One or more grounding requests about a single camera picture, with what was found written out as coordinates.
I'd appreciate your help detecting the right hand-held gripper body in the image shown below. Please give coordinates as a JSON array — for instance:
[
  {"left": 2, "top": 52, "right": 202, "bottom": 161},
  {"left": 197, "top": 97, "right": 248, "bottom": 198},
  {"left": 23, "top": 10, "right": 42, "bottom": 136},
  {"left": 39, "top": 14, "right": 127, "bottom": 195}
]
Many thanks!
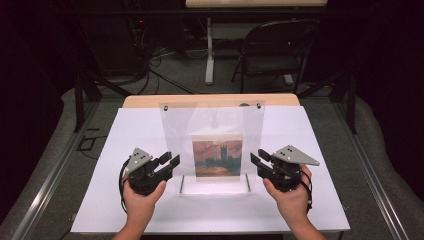
[{"left": 265, "top": 144, "right": 321, "bottom": 194}]

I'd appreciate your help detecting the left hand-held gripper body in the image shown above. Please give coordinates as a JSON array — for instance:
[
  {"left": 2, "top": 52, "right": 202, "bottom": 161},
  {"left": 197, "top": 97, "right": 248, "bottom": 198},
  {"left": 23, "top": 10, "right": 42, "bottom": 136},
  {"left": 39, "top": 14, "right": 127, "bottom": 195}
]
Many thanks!
[{"left": 123, "top": 147, "right": 168, "bottom": 197}]

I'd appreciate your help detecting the clear acrylic photo frame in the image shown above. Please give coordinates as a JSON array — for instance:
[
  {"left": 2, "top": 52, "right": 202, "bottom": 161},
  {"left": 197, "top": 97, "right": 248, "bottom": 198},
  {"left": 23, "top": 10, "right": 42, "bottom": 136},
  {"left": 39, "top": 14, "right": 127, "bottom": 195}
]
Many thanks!
[{"left": 158, "top": 99, "right": 266, "bottom": 196}]

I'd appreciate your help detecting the painted landscape picture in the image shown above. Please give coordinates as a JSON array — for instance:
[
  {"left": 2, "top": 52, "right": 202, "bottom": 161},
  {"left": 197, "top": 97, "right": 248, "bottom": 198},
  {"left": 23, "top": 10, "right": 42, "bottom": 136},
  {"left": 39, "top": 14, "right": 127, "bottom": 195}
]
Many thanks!
[{"left": 191, "top": 133, "right": 244, "bottom": 182}]

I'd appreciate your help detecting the person's right hand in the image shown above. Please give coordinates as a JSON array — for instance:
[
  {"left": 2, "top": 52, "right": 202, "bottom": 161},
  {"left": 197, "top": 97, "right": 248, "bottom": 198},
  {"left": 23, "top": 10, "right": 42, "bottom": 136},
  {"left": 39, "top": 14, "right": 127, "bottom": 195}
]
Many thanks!
[{"left": 262, "top": 164, "right": 313, "bottom": 225}]

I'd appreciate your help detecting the person's left hand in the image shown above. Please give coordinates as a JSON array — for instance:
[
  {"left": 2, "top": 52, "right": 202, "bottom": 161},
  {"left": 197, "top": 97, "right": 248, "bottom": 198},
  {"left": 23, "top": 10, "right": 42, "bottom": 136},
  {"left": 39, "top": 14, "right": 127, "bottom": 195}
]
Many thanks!
[{"left": 121, "top": 176, "right": 167, "bottom": 228}]

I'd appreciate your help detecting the wooden table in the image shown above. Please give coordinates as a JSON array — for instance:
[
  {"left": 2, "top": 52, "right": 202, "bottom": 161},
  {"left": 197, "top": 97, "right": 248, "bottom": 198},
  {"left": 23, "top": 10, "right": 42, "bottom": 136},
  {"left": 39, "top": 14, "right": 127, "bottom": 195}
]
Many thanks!
[{"left": 122, "top": 93, "right": 301, "bottom": 109}]

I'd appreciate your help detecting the white table board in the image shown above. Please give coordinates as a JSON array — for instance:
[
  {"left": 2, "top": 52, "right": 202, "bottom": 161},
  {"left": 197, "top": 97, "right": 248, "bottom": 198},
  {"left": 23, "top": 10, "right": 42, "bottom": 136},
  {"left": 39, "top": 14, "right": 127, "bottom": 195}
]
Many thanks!
[{"left": 70, "top": 105, "right": 351, "bottom": 234}]

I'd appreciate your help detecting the black folding chair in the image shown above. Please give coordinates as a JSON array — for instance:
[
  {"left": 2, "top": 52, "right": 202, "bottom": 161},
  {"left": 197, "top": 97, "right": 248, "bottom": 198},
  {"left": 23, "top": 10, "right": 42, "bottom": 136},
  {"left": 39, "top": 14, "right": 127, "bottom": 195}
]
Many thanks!
[{"left": 231, "top": 18, "right": 322, "bottom": 95}]

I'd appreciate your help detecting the black metal stand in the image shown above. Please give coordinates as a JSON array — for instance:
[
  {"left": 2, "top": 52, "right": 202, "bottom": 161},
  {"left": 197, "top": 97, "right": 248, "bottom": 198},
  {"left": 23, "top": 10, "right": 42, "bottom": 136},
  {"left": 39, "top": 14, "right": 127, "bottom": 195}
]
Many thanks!
[
  {"left": 296, "top": 70, "right": 358, "bottom": 135},
  {"left": 73, "top": 70, "right": 133, "bottom": 134}
]

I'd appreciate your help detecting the white desk leg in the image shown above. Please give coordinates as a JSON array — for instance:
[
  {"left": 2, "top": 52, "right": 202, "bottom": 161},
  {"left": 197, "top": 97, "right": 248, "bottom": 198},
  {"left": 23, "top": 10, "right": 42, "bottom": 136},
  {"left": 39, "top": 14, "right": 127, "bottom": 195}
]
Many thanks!
[{"left": 204, "top": 17, "right": 215, "bottom": 86}]

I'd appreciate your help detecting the dark computer tower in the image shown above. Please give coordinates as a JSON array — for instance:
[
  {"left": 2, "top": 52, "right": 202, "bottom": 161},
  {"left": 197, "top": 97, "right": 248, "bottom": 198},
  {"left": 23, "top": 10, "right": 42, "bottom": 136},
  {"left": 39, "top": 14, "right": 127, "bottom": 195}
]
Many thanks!
[{"left": 81, "top": 15, "right": 148, "bottom": 77}]

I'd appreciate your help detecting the light wooden desk top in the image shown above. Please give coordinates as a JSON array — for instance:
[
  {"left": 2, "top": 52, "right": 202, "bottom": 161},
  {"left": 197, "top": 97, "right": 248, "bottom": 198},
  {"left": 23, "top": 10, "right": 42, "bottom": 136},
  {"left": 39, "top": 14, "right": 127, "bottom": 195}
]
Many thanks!
[{"left": 185, "top": 0, "right": 330, "bottom": 9}]

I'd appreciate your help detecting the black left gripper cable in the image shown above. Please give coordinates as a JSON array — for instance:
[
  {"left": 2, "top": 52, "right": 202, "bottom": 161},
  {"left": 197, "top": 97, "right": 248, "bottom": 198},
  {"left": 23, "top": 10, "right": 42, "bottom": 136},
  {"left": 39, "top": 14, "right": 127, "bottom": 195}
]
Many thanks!
[{"left": 118, "top": 158, "right": 132, "bottom": 215}]

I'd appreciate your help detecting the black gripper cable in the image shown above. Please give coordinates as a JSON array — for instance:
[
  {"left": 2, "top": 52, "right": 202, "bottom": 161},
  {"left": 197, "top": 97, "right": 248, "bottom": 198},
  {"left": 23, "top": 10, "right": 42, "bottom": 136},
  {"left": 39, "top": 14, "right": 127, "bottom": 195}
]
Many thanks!
[
  {"left": 299, "top": 169, "right": 314, "bottom": 215},
  {"left": 118, "top": 158, "right": 132, "bottom": 215}
]

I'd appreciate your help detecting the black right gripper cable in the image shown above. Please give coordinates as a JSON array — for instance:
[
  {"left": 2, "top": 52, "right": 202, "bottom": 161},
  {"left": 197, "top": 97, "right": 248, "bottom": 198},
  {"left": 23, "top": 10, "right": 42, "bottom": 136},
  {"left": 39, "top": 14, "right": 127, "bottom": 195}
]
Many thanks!
[{"left": 299, "top": 169, "right": 314, "bottom": 215}]

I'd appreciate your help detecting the aluminium floor rail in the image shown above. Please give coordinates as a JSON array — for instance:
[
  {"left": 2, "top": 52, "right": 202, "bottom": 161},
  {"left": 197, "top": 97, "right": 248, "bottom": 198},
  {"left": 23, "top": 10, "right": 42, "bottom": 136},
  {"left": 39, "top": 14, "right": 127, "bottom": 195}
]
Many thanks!
[
  {"left": 332, "top": 99, "right": 410, "bottom": 240},
  {"left": 10, "top": 99, "right": 101, "bottom": 240}
]

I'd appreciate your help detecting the bundle of floor cables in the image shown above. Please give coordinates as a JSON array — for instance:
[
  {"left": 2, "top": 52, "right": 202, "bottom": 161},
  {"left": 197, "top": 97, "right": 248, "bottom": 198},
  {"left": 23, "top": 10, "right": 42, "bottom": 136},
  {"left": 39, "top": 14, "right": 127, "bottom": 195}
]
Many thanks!
[{"left": 131, "top": 18, "right": 209, "bottom": 96}]

